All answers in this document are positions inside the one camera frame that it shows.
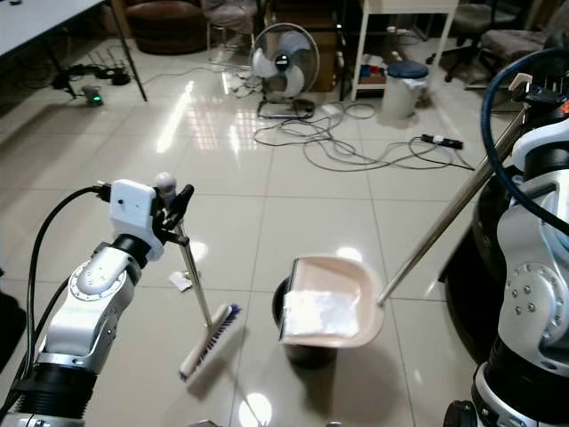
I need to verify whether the beige broom with metal handle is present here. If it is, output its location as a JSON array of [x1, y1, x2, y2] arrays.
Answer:
[[156, 172, 244, 384]]

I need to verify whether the black round bucket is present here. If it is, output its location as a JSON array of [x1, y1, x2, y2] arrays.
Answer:
[[271, 276, 341, 371]]

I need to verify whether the metal chair with pink cushion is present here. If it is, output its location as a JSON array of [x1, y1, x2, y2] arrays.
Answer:
[[201, 0, 260, 65]]

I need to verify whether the black bag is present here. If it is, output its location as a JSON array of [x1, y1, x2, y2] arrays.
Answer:
[[0, 289, 26, 357]]

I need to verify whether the black cable bundle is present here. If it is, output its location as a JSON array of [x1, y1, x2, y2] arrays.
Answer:
[[52, 64, 136, 90]]

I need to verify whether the black power strip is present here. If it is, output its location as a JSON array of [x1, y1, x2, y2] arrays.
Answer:
[[421, 133, 466, 150]]

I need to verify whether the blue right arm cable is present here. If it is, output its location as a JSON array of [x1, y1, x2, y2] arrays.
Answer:
[[482, 46, 569, 237]]

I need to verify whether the power adapter with green light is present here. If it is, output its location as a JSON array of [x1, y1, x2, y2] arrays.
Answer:
[[82, 85, 107, 107]]

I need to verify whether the white bin with blue lid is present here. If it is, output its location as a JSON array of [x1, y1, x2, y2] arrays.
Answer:
[[381, 60, 430, 122]]

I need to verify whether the white table with black legs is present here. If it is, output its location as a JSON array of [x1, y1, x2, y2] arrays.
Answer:
[[0, 0, 148, 103]]

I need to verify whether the white side table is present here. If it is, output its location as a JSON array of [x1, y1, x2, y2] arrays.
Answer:
[[351, 0, 461, 101]]

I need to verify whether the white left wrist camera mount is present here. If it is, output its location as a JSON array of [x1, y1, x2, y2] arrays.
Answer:
[[110, 179, 164, 262]]

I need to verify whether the grey floor cable tangle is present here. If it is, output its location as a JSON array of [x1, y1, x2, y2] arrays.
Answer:
[[253, 105, 477, 174]]

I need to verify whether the grey office chair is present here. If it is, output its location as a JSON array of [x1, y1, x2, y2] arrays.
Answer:
[[478, 27, 554, 85]]

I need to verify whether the brown armchair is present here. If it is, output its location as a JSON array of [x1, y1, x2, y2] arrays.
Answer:
[[123, 0, 207, 56]]

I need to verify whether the grey floor fan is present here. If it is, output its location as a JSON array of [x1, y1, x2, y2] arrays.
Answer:
[[251, 23, 320, 120]]

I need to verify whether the beige long-handled dustpan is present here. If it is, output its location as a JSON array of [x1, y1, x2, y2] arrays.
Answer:
[[278, 74, 534, 350]]

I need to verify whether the dark office chair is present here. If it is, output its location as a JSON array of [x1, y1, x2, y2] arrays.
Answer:
[[427, 0, 499, 83]]

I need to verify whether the small paper scrap with green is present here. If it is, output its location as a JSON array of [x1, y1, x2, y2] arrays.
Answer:
[[168, 270, 194, 293]]

